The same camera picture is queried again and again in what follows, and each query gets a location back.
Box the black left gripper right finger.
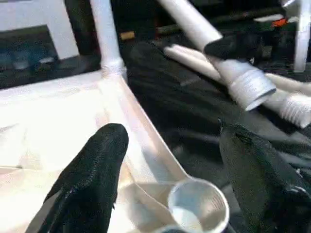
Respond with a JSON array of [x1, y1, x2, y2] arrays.
[[218, 118, 311, 233]]

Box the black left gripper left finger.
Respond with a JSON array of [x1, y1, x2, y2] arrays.
[[25, 122, 129, 233]]

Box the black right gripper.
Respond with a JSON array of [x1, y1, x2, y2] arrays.
[[203, 16, 299, 66]]

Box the white upturned plastic table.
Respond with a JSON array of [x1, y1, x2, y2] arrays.
[[0, 70, 230, 233]]

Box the black glossy mat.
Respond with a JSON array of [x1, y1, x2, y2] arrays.
[[0, 40, 311, 233]]

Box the black speaker box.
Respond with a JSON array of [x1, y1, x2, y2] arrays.
[[111, 0, 175, 44]]

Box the white glass-door cabinet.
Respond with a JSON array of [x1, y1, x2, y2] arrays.
[[0, 0, 82, 64]]

